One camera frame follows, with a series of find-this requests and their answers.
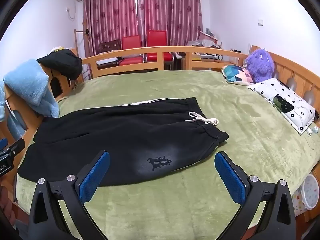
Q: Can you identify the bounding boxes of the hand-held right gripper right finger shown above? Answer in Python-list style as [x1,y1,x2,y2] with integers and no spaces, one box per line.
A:
[214,151,297,240]

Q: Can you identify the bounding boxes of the red chair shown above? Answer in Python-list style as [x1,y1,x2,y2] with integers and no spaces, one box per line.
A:
[145,30,174,63]
[117,35,146,67]

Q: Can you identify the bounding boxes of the light blue fluffy towel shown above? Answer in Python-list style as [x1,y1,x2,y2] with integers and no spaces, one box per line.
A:
[0,59,60,140]

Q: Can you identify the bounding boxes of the cluttered wooden desk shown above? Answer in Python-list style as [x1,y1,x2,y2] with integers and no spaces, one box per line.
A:
[174,29,248,70]

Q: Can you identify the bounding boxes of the white charging cable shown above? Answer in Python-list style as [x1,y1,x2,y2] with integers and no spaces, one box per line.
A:
[294,106,316,150]

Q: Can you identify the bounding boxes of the black pants with white stripe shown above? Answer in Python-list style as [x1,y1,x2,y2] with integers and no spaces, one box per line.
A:
[17,97,229,187]

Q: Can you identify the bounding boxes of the dark wooden chair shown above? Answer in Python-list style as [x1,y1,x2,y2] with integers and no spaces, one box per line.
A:
[99,39,122,55]

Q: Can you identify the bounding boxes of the black jacket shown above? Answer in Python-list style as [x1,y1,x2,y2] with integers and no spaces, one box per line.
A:
[36,49,83,80]

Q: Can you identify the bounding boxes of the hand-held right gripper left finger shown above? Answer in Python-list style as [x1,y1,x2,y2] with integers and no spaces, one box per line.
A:
[28,150,110,240]

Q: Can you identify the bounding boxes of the polka dot white cloth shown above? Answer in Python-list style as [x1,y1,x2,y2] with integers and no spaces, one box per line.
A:
[247,78,316,135]

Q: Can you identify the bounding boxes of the geometric patterned pillow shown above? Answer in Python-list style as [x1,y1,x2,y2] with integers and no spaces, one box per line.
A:
[221,64,255,87]

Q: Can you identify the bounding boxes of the white star-patterned bin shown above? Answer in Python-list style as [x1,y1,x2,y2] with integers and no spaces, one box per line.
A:
[292,174,320,217]

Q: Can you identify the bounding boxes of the wooden bed frame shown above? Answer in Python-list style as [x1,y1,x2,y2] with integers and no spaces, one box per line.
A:
[0,45,320,240]

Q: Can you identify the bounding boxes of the green bed blanket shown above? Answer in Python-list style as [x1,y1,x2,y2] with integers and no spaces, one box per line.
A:
[14,69,320,240]

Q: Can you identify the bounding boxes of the wooden coat rack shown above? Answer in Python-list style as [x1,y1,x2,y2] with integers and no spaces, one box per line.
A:
[74,29,91,58]

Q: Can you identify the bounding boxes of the pink striped floral curtain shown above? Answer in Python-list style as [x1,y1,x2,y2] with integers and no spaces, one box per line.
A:
[137,0,203,47]
[84,0,138,53]

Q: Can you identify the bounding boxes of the wall outlet with cord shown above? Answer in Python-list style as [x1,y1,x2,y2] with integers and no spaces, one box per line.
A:
[65,7,77,20]

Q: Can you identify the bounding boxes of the dark patterned cloth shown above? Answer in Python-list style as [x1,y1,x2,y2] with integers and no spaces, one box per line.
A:
[272,95,295,113]

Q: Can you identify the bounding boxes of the purple plush toy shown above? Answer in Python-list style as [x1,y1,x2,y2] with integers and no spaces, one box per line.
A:
[244,48,275,83]

